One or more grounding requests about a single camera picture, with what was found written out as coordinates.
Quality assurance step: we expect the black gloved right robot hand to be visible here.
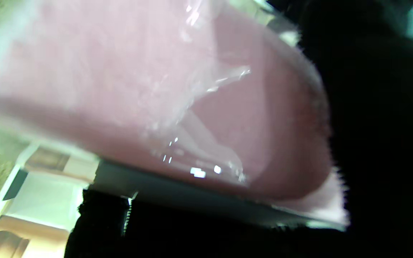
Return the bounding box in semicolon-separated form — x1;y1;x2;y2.
65;0;413;258

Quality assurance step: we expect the clear square bottle pink seasoning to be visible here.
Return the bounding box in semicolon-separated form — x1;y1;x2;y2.
0;0;350;230

